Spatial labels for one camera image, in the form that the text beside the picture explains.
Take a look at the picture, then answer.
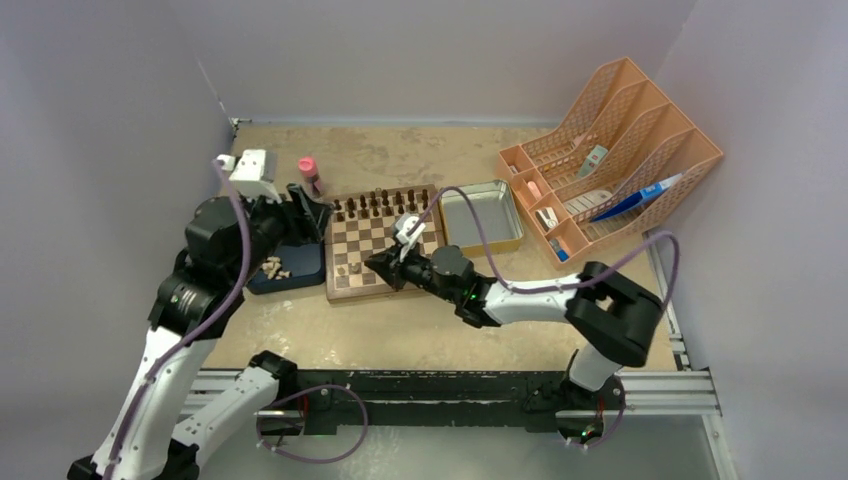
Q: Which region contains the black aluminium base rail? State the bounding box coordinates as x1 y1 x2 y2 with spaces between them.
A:
183 366 719 440

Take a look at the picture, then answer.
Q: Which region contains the white stapler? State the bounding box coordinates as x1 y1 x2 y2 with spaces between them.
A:
534 207 560 232

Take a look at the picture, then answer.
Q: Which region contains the wooden chess board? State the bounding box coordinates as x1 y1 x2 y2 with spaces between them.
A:
324 184 437 303

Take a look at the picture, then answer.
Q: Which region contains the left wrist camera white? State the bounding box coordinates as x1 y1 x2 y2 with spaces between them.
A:
215 149 282 203

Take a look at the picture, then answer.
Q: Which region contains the white card pack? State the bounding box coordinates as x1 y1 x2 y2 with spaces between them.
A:
577 144 608 178

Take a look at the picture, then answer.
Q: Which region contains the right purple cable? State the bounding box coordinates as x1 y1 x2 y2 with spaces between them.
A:
405 186 681 452

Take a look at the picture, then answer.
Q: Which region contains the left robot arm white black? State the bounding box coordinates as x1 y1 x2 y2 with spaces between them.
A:
67 184 333 479

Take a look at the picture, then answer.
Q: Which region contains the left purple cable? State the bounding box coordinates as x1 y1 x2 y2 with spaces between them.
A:
99 156 253 480

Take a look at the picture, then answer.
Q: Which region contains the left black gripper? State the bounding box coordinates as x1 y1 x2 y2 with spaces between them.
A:
228 182 332 285

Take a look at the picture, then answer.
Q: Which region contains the pink capped bottle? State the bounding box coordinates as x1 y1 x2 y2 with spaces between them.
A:
297 156 324 198

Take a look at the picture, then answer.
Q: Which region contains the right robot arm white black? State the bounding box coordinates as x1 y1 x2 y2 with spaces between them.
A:
364 245 664 407

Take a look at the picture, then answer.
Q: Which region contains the orange plastic file organizer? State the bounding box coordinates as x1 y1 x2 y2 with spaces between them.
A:
495 58 724 268

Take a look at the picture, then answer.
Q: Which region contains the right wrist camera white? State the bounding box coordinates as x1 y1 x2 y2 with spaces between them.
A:
393 213 426 262

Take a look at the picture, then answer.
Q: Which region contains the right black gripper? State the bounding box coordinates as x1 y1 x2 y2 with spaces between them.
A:
367 238 460 303

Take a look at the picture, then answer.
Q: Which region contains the pink eraser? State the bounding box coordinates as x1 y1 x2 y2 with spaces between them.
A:
526 180 543 201

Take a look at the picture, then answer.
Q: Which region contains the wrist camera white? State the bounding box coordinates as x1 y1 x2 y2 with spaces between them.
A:
215 149 282 203
393 213 426 262

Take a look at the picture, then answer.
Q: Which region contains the purple cable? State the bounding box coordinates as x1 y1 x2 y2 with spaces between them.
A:
99 156 253 480
405 186 681 452

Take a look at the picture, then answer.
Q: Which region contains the dark blue tin lid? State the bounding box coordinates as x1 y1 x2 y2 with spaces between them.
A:
246 243 326 295

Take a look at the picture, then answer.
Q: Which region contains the blue grey marker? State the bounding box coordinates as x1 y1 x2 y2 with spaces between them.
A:
549 238 570 262

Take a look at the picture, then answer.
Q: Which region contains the gold metal tin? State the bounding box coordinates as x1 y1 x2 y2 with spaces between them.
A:
439 179 524 257

